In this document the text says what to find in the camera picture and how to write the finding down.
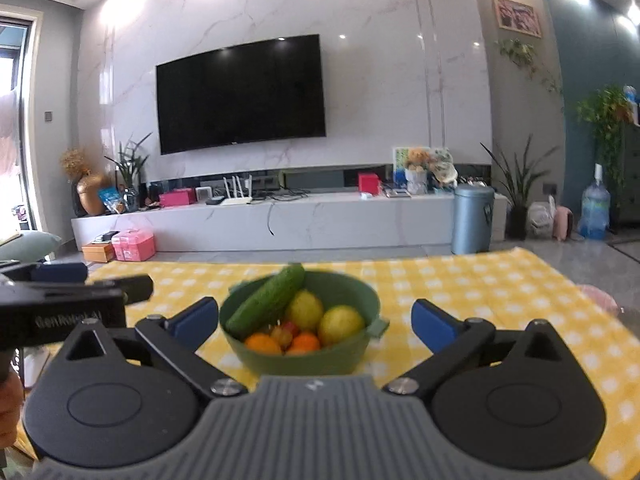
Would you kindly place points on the green colander bowl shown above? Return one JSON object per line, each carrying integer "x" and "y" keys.
{"x": 333, "y": 289}

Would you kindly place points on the red cherry tomato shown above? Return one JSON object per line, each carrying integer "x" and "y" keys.
{"x": 290, "y": 327}

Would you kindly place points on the green potted plant left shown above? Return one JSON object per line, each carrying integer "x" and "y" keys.
{"x": 129, "y": 164}

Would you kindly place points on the green cucumber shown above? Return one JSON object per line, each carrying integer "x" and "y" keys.
{"x": 267, "y": 302}

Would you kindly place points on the yellow lemon right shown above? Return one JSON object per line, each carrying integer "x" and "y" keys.
{"x": 338, "y": 324}

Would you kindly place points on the pink bag on floor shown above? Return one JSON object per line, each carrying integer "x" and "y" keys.
{"x": 563, "y": 223}

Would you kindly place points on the white marble TV cabinet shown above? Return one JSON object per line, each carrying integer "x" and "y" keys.
{"x": 317, "y": 221}

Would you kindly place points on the framed wall picture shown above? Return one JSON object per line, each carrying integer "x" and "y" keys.
{"x": 517, "y": 17}

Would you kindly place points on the brown longan fruit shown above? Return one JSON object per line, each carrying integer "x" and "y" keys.
{"x": 282, "y": 336}

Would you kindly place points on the pink box on cabinet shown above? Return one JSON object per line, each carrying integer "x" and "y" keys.
{"x": 178, "y": 197}

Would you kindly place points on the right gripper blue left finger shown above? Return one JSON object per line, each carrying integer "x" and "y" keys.
{"x": 173, "y": 343}

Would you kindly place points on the yellow checkered tablecloth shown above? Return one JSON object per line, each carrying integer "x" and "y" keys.
{"x": 555, "y": 395}

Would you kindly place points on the plush toy bouquet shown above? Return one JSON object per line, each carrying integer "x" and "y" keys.
{"x": 423, "y": 170}

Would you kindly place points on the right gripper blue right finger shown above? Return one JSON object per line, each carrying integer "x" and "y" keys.
{"x": 454, "y": 344}

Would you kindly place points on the orange box on floor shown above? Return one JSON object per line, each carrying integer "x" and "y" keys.
{"x": 99, "y": 252}

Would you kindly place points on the white plastic bag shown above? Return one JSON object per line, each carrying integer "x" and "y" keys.
{"x": 540, "y": 220}

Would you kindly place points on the green-yellow lemon left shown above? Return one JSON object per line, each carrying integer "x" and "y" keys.
{"x": 305, "y": 311}

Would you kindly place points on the black wall television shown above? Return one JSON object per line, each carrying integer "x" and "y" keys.
{"x": 267, "y": 90}

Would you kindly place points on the white wifi router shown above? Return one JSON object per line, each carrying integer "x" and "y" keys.
{"x": 238, "y": 191}

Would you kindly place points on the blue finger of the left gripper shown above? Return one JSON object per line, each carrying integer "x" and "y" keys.
{"x": 45, "y": 272}

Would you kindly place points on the red box on cabinet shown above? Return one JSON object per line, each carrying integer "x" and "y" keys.
{"x": 369, "y": 183}

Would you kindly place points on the blue water jug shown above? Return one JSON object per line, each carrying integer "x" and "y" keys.
{"x": 596, "y": 203}

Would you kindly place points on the pink storage box on floor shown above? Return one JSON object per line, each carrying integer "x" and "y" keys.
{"x": 134, "y": 245}

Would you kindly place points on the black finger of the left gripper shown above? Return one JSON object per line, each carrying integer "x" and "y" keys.
{"x": 135, "y": 289}

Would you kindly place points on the green sofa cushion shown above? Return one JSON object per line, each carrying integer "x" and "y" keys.
{"x": 30, "y": 246}

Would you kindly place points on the left hand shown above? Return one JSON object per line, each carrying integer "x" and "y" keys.
{"x": 11, "y": 401}

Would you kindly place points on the bronze vase with dried flowers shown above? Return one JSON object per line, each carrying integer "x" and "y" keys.
{"x": 86, "y": 182}

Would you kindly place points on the hanging ivy plant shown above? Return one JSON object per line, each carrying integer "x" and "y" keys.
{"x": 525, "y": 58}

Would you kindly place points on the potted plant right floor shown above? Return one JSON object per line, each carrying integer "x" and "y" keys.
{"x": 517, "y": 178}

